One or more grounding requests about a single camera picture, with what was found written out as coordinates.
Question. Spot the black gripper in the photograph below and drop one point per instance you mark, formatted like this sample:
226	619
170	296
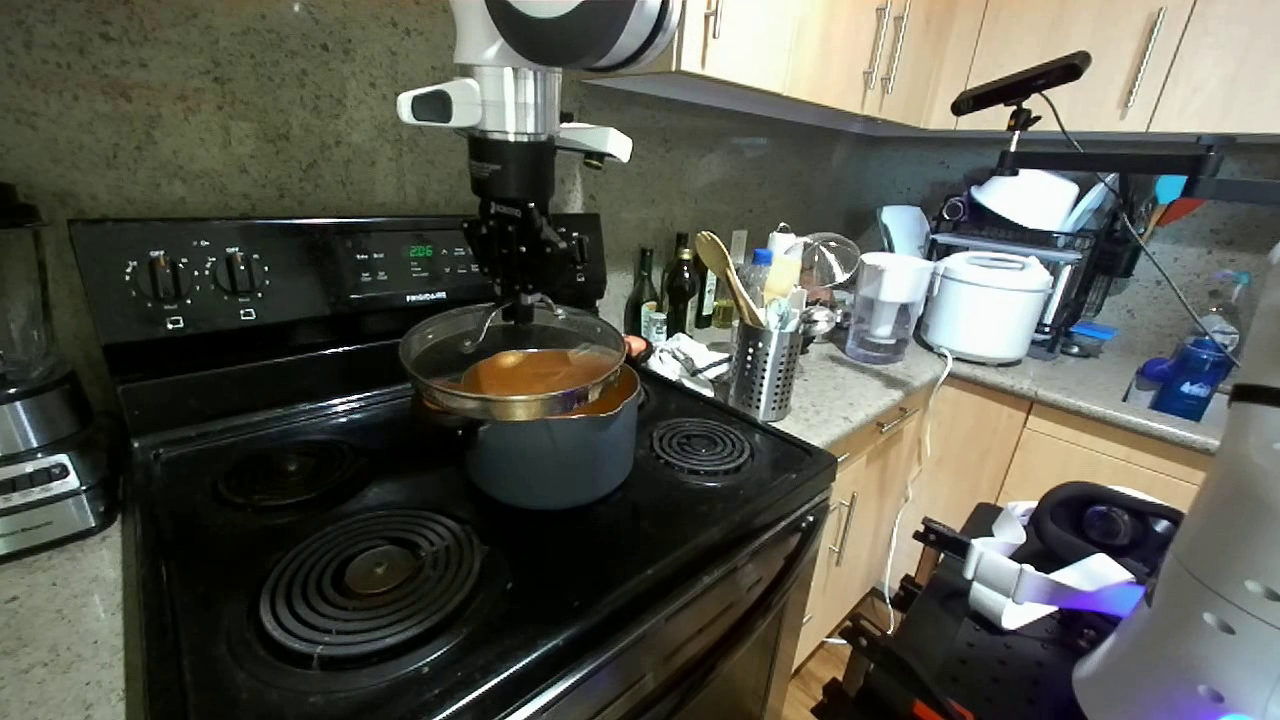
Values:
515	174

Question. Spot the dark pot copper interior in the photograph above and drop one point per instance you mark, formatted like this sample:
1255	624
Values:
554	460

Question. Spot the black electric coil stove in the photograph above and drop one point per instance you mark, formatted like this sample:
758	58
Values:
563	575

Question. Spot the dark glass bottle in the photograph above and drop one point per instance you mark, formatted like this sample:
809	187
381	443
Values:
640	286
680	286

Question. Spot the white cloth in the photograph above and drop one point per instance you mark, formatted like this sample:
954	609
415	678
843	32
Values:
692	360

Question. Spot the wooden spoon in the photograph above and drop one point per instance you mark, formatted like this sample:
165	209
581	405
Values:
716	253

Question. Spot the small coil burner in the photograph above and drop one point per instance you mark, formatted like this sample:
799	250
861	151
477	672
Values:
252	477
680	445

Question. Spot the blue capped plastic bottle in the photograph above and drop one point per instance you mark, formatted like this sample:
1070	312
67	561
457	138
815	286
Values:
758	273

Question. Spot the perforated metal utensil holder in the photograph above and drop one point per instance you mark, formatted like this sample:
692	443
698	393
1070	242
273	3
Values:
764	382

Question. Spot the clear water filter pitcher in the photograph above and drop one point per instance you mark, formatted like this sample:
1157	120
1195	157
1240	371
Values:
886	312

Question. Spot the large coil burner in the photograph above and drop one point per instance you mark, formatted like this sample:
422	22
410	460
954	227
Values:
307	586

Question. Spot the white plastic jug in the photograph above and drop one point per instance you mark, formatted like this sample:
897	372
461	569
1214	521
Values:
904	230

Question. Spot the white rice cooker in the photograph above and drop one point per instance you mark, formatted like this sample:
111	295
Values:
985	304

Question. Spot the wooden base cabinet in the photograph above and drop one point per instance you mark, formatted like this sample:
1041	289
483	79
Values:
974	443

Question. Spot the black clamp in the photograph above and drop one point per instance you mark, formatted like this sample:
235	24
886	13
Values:
943	538

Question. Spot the glass jar blender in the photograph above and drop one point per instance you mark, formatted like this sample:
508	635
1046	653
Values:
24	304

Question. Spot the silver toaster oven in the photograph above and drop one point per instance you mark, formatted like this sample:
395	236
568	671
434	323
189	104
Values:
47	466

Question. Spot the white bowl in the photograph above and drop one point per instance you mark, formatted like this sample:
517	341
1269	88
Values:
1027	203

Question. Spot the black dish rack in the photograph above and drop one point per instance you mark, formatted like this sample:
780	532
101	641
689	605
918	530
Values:
1087	286

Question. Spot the blue sponge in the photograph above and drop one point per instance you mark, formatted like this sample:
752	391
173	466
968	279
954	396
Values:
1089	337

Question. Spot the black robot cart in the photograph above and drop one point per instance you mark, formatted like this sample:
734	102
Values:
961	666

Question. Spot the white VR headset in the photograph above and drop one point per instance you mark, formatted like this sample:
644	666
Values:
1053	580

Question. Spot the blue plastic container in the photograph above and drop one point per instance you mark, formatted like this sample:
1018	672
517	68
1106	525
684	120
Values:
1186	382

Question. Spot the clear plastic bottle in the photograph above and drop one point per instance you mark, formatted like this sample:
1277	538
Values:
1224	304

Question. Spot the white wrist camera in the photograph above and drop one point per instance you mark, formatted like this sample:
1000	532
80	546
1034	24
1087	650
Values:
441	104

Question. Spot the wooden wall cabinet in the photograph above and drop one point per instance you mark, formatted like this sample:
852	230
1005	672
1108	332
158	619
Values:
801	42

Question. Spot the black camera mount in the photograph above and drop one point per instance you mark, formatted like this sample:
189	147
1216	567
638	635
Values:
1023	134

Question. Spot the black stereo camera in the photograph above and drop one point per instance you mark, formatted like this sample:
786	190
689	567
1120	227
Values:
1023	81

